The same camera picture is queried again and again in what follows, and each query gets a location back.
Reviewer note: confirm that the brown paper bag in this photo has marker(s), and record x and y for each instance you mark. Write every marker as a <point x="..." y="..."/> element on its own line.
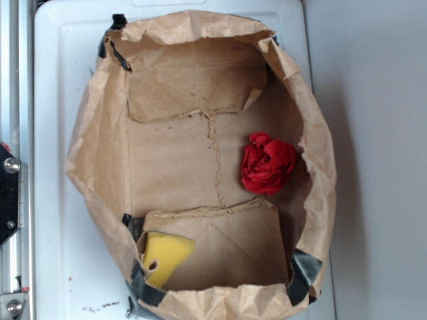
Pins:
<point x="158" y="146"/>

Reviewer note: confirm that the yellow sponge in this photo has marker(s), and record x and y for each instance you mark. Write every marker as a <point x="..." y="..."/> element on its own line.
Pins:
<point x="163" y="254"/>

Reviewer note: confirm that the red paper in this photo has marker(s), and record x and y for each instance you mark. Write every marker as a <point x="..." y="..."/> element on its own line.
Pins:
<point x="267" y="164"/>

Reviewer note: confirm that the aluminium frame rail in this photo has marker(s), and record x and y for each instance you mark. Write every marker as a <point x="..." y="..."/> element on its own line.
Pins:
<point x="17" y="254"/>

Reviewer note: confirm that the black mounting bracket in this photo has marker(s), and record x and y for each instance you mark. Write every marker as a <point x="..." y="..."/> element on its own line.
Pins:
<point x="9" y="194"/>

